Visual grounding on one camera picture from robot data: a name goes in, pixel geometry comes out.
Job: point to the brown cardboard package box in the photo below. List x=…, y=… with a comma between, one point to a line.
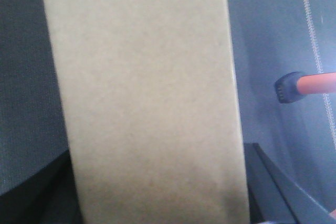
x=149, y=96

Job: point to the orange black barcode scanner gun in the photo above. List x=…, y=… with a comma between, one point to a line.
x=294, y=86

